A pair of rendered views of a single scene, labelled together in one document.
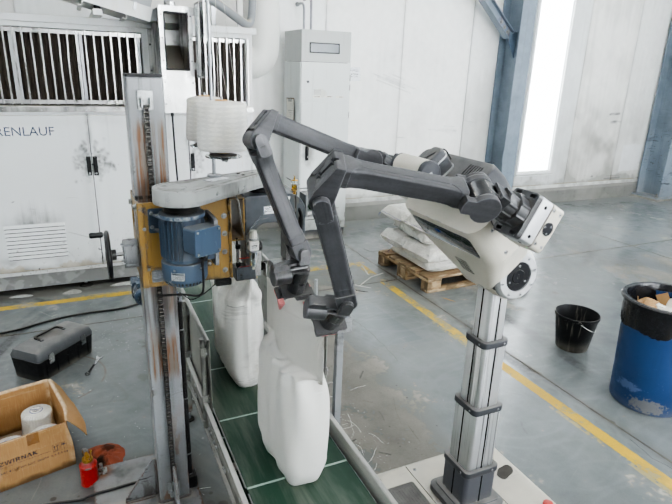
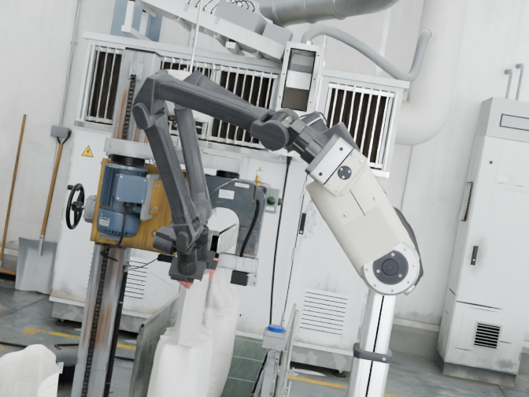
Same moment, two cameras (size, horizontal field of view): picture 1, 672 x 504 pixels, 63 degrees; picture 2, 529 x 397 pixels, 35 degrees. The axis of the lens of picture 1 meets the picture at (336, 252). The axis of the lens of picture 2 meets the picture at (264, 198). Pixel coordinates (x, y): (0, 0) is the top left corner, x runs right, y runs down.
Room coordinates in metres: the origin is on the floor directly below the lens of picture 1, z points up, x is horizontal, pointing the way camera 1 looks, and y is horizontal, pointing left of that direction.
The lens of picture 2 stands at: (-0.56, -1.38, 1.45)
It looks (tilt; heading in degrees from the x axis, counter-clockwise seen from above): 3 degrees down; 30
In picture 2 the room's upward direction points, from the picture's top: 9 degrees clockwise
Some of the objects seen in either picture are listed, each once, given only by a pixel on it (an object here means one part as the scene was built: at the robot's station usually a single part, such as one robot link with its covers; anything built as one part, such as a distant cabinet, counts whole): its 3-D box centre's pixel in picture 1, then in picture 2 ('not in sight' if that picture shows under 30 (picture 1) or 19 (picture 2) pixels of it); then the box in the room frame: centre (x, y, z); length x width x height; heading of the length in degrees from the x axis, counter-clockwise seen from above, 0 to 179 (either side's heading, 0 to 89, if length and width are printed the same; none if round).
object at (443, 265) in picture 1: (425, 253); not in sight; (4.80, -0.83, 0.20); 0.66 x 0.44 x 0.12; 25
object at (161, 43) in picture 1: (172, 60); (297, 102); (4.27, 1.26, 1.82); 0.51 x 0.27 x 0.71; 25
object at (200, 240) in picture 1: (202, 242); (129, 191); (1.69, 0.43, 1.25); 0.10 x 0.08 x 0.12; 140
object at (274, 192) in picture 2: (307, 203); (271, 200); (2.12, 0.12, 1.28); 0.08 x 0.05 x 0.09; 25
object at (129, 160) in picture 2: (181, 207); (127, 161); (1.75, 0.52, 1.35); 0.12 x 0.12 x 0.04
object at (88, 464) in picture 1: (87, 462); not in sight; (1.97, 1.06, 0.12); 0.15 x 0.08 x 0.23; 25
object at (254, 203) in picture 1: (264, 217); (234, 211); (2.16, 0.30, 1.21); 0.30 x 0.25 x 0.30; 25
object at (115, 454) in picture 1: (104, 454); not in sight; (2.15, 1.07, 0.02); 0.22 x 0.18 x 0.04; 25
